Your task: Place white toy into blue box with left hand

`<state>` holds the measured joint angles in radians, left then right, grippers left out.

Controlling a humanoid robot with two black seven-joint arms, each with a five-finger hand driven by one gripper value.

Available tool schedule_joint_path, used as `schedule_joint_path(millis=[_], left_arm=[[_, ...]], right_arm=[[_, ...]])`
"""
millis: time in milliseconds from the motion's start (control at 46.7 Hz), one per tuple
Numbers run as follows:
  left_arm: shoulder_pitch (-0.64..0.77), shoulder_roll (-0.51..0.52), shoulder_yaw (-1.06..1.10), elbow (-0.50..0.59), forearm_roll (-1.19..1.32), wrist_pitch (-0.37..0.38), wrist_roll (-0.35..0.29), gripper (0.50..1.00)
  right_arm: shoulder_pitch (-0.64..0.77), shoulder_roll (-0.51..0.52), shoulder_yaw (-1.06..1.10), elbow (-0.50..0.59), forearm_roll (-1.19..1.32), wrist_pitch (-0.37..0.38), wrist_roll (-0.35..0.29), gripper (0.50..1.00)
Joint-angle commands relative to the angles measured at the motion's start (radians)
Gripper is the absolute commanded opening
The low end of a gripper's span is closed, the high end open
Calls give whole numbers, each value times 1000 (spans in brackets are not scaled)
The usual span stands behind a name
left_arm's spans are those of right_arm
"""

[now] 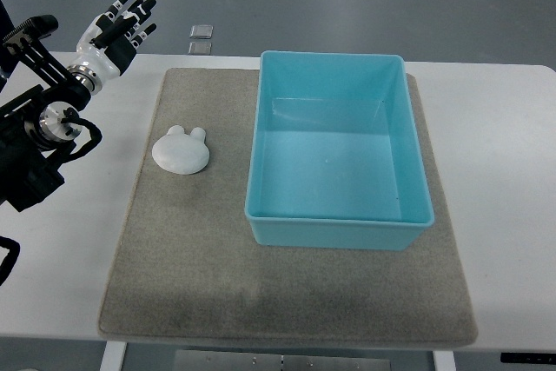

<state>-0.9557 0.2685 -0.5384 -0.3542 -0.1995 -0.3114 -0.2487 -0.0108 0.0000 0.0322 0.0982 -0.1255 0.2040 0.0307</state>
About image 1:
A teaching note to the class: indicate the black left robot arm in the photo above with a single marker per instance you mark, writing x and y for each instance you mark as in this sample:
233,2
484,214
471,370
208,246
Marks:
41,129

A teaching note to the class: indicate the blue plastic box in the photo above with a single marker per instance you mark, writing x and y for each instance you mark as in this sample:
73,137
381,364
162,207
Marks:
336,159

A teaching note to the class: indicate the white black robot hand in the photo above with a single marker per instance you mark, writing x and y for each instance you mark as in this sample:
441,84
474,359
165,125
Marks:
110,43

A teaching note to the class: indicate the white right table leg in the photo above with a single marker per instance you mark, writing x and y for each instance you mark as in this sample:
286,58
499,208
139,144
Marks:
444,361

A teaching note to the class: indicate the metal table base plate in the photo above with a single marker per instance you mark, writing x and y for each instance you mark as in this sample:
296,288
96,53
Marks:
212,360

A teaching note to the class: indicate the white table leg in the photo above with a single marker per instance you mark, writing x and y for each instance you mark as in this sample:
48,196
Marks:
444,361
113,356

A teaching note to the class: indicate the black table control panel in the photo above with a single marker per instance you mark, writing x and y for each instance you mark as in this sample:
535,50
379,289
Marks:
528,358

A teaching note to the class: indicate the white left table leg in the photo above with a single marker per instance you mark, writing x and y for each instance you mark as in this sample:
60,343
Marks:
113,356

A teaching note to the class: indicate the grey felt mat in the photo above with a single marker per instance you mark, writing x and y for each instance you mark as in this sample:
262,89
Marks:
187,268

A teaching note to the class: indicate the lower silver floor plate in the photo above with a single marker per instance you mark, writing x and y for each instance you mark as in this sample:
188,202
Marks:
200,48

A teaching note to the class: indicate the white rabbit toy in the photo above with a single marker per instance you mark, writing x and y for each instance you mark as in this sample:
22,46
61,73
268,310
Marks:
181,153

